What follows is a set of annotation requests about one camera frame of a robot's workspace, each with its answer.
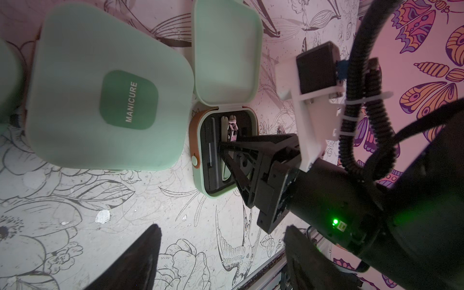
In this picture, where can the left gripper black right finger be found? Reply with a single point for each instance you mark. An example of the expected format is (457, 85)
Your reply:
(309, 269)

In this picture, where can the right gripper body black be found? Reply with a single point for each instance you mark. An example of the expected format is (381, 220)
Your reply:
(276, 169)

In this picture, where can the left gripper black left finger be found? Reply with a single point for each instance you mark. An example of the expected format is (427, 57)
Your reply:
(136, 268)

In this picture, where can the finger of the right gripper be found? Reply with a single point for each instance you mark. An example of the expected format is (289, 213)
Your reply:
(250, 160)

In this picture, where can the nail clipper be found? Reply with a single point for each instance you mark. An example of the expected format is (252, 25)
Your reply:
(233, 129)

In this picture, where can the green nail clipper case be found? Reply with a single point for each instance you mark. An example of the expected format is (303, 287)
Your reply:
(12, 81)

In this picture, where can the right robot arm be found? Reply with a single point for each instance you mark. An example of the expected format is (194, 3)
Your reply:
(393, 199)

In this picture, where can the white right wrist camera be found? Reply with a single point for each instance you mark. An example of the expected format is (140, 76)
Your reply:
(310, 80)

